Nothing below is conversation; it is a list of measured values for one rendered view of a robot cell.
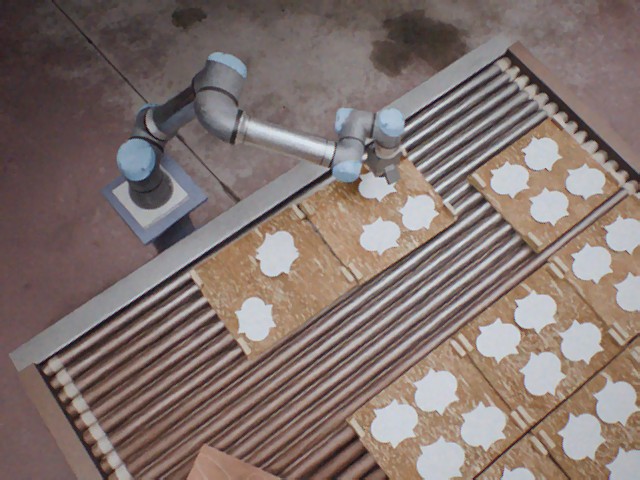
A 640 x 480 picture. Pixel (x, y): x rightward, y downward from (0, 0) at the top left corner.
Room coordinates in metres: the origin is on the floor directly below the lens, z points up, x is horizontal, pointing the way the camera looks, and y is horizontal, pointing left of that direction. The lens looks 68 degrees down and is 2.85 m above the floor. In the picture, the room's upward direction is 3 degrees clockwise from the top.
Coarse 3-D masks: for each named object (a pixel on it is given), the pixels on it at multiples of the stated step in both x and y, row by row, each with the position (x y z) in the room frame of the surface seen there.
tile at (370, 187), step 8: (360, 176) 1.02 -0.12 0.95; (368, 176) 1.02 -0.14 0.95; (360, 184) 0.99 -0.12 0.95; (368, 184) 0.99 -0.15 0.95; (376, 184) 0.99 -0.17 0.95; (384, 184) 0.99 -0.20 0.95; (392, 184) 1.00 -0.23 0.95; (360, 192) 0.96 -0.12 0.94; (368, 192) 0.96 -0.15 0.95; (376, 192) 0.96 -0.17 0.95; (384, 192) 0.96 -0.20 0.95; (392, 192) 0.97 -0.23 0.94
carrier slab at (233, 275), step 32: (288, 224) 0.83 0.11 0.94; (224, 256) 0.71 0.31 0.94; (320, 256) 0.73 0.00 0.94; (224, 288) 0.60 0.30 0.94; (256, 288) 0.61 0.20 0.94; (288, 288) 0.61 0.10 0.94; (320, 288) 0.62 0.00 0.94; (352, 288) 0.63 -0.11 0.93; (224, 320) 0.50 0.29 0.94; (288, 320) 0.51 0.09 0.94; (256, 352) 0.40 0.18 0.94
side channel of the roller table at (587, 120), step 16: (512, 48) 1.59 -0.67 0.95; (512, 64) 1.56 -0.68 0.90; (528, 64) 1.52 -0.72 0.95; (544, 80) 1.46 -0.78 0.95; (560, 80) 1.46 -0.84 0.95; (560, 96) 1.39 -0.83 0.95; (576, 96) 1.40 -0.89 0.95; (576, 112) 1.33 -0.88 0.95; (592, 112) 1.33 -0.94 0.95; (592, 128) 1.26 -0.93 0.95; (608, 128) 1.27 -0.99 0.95; (608, 144) 1.20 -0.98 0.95; (624, 144) 1.21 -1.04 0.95; (608, 160) 1.17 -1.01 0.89; (624, 160) 1.14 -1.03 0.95
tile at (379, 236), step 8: (376, 224) 0.85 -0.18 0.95; (384, 224) 0.85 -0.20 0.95; (392, 224) 0.85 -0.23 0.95; (368, 232) 0.82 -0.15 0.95; (376, 232) 0.82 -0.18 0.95; (384, 232) 0.82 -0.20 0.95; (392, 232) 0.82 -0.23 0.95; (360, 240) 0.79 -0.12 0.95; (368, 240) 0.79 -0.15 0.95; (376, 240) 0.79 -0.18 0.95; (384, 240) 0.79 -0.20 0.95; (392, 240) 0.79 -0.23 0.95; (368, 248) 0.76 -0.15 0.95; (376, 248) 0.76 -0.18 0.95; (384, 248) 0.76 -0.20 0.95
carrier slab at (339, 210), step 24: (360, 168) 1.06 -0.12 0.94; (408, 168) 1.07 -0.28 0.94; (336, 192) 0.96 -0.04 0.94; (408, 192) 0.97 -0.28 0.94; (432, 192) 0.98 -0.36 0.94; (312, 216) 0.86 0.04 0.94; (336, 216) 0.87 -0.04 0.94; (360, 216) 0.88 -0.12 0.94; (384, 216) 0.88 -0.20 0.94; (456, 216) 0.90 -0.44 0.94; (336, 240) 0.78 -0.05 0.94; (408, 240) 0.80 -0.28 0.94; (360, 264) 0.71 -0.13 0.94; (384, 264) 0.71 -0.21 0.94
